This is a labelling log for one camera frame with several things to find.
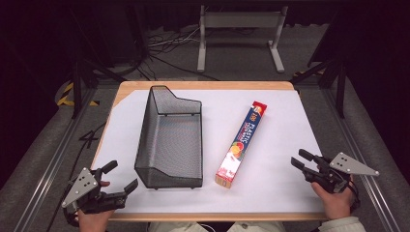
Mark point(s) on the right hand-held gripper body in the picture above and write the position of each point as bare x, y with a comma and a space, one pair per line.
349, 166

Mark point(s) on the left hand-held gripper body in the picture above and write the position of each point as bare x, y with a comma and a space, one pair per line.
80, 187

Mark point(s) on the long plastic wrap box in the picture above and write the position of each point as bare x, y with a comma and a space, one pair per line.
241, 141

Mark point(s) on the person's left hand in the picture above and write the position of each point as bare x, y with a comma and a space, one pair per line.
94, 222

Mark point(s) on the person's right hand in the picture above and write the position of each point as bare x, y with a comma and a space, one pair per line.
336, 204

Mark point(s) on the white table sheet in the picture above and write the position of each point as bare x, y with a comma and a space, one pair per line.
283, 129

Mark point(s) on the black tripod stand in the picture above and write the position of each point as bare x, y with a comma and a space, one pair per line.
340, 83
77, 83

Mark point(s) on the yellow black hazard tape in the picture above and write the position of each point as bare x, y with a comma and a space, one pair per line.
64, 96

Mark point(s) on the white metal stand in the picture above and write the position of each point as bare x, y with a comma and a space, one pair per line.
240, 20

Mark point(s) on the aluminium floor rail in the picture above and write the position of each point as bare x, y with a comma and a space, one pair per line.
53, 167
361, 151

